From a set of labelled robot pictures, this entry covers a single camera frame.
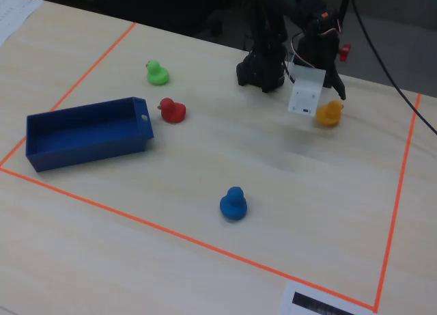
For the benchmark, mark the blue plastic box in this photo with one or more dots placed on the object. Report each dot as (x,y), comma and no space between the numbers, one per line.
(85,151)

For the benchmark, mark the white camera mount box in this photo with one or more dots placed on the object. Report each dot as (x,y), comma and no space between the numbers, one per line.
(305,93)

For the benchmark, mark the orange tape strip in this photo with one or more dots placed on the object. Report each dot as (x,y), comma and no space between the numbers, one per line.
(399,192)
(102,207)
(102,57)

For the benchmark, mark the red rubber duck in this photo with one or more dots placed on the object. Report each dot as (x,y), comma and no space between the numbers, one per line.
(173,111)

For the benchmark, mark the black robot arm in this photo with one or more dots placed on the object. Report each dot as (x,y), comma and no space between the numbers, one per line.
(266,55)

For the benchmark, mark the green rubber duck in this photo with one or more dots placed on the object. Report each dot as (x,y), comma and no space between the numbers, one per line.
(157,76)

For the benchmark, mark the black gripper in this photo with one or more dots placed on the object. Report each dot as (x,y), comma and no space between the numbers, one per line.
(328,66)

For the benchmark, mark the white paper with black bar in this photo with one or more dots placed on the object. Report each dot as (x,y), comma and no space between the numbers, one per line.
(307,303)

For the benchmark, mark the blue rubber duck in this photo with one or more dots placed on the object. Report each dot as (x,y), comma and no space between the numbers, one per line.
(233,205)

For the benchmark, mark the yellow rubber duck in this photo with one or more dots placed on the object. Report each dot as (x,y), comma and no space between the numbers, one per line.
(329,115)

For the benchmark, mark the white printed paper sheet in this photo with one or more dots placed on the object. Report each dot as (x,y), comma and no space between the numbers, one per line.
(13,14)

